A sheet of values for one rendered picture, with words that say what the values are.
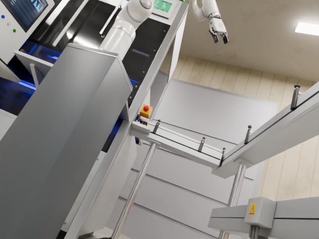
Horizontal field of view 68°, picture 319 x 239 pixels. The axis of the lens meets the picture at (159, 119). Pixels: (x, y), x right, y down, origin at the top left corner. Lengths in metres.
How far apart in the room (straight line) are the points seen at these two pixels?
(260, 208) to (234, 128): 3.11
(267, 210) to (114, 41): 0.92
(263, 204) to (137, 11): 0.99
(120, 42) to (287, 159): 3.29
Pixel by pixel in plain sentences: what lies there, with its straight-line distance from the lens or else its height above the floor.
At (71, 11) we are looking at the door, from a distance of 2.35.
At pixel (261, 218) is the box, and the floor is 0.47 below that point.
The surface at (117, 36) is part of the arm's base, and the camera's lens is 1.18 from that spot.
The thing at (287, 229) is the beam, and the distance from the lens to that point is 0.83.
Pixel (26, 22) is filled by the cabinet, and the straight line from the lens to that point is 2.12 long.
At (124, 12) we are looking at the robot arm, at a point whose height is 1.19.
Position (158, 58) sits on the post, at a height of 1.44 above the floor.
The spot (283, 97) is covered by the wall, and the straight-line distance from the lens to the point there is 4.45.
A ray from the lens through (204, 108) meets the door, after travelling 4.08.
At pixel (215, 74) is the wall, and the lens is 4.54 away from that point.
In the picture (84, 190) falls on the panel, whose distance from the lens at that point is 1.61.
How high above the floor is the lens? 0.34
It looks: 22 degrees up
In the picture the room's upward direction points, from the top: 24 degrees clockwise
